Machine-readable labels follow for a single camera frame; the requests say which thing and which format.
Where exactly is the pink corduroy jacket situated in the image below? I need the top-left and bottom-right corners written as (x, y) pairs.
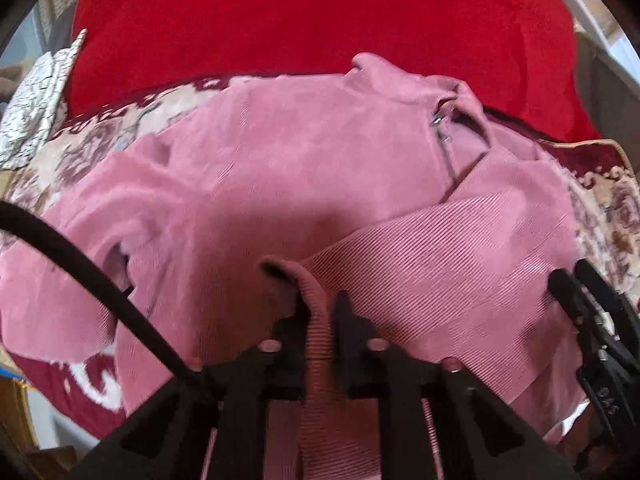
top-left (1, 53), bottom-right (579, 479)

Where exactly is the floral red beige blanket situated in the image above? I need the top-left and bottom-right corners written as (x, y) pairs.
top-left (1, 76), bottom-right (639, 438)

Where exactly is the dark brown sofa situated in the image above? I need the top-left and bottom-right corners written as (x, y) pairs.
top-left (575, 32), bottom-right (640, 171)

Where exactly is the white crackle pattern cloth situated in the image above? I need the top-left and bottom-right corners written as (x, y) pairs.
top-left (1, 29), bottom-right (87, 170)

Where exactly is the red blanket on sofa back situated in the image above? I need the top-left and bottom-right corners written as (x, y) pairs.
top-left (67, 0), bottom-right (597, 142)

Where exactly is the black cable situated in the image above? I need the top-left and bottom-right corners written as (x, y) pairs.
top-left (0, 199), bottom-right (206, 396)

